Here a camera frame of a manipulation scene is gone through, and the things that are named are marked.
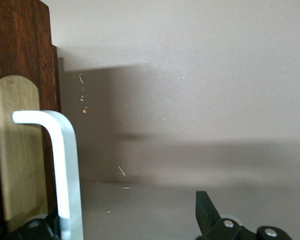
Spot white metal drawer handle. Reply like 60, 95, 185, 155
11, 109, 85, 240

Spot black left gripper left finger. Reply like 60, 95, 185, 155
14, 210, 62, 240

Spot wooden drawer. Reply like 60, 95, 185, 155
0, 0, 64, 240

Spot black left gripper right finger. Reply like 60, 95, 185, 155
195, 190, 293, 240

